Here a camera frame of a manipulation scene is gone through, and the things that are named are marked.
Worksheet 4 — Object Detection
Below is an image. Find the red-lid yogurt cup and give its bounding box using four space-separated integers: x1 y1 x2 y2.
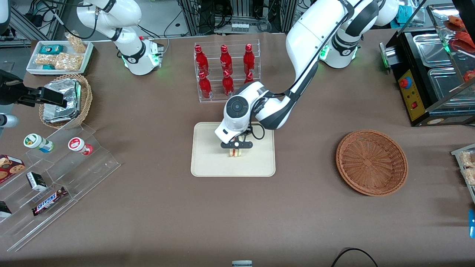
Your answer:
68 137 94 156

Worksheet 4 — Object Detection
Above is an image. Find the Snickers chocolate bar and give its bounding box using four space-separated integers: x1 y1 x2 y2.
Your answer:
32 187 69 217

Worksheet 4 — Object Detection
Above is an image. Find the black food warmer appliance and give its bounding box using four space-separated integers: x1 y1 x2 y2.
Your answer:
379 4 475 127

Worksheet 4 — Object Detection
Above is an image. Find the brown round wicker basket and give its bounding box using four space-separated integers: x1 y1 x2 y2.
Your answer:
336 129 409 196

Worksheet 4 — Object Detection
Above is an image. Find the beige rectangular tray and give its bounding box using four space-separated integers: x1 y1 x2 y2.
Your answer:
191 122 276 177

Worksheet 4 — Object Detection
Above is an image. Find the metal tray with snacks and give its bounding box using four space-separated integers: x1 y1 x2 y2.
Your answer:
451 144 475 205

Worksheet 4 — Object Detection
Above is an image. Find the green-lid yogurt cup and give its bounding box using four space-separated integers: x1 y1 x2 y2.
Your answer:
23 133 54 153

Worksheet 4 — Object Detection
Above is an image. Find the clear acrylic bottle rack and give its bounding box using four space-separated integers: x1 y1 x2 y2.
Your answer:
193 39 262 103

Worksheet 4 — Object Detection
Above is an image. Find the white snack tray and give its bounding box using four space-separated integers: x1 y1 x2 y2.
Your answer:
26 40 94 76

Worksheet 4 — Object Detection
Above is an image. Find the red cookie box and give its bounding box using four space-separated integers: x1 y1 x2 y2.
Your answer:
0 154 26 184

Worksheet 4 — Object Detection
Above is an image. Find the teal snack box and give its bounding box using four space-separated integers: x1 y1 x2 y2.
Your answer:
40 44 64 55

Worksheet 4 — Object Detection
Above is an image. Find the clear bag of crackers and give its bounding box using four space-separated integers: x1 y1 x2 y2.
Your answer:
55 53 83 71
35 54 60 67
65 32 87 53

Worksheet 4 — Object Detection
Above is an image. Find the deep tan wicker basket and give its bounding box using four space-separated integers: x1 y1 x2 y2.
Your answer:
39 74 93 129

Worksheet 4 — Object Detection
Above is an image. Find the foil-wrapped packet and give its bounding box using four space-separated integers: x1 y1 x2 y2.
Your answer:
44 79 81 112
43 106 81 123

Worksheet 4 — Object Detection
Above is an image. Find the black cable loop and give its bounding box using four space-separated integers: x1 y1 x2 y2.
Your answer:
331 247 379 267

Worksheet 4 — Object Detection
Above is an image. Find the clear acrylic tiered stand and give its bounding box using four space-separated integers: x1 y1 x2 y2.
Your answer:
0 122 121 253

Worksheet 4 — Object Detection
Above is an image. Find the steel food pan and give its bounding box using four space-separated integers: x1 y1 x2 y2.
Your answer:
428 67 469 109
413 33 452 68

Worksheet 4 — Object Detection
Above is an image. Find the small black white box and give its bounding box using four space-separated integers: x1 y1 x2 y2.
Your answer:
26 172 48 192

